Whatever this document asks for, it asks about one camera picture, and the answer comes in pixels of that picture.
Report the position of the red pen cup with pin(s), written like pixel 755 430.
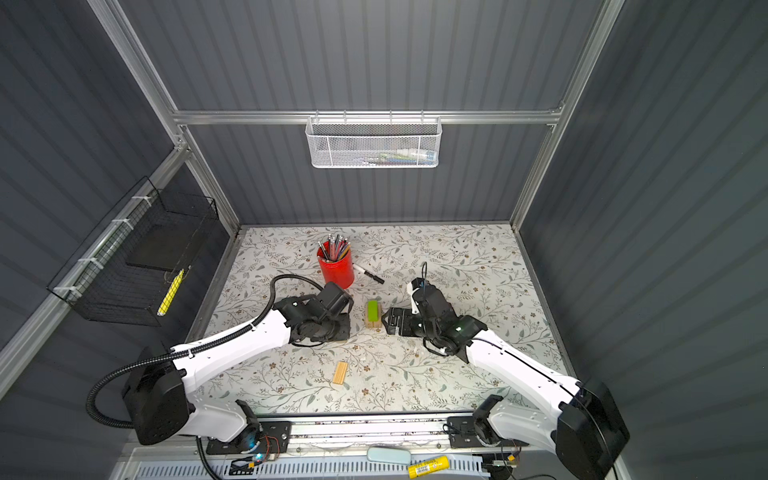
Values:
pixel 336 264

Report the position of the black white marker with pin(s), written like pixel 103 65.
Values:
pixel 363 271

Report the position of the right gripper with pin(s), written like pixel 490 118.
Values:
pixel 405 314

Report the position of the wood block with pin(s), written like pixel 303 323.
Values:
pixel 372 324
pixel 340 373

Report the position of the floral table mat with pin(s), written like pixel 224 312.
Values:
pixel 479 268

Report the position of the yellow glue stick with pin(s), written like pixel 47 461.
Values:
pixel 427 467

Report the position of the black wire basket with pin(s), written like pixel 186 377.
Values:
pixel 125 273

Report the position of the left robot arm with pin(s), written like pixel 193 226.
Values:
pixel 163 399

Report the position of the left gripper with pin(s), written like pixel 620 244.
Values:
pixel 345 332

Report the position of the green block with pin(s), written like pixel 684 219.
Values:
pixel 373 312

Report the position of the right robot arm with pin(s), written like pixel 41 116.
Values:
pixel 577 421

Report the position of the white wire basket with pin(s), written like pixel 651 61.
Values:
pixel 367 145

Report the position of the yellow highlighter in basket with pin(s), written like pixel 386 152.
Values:
pixel 168 298

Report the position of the light blue eraser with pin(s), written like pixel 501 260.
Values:
pixel 388 455

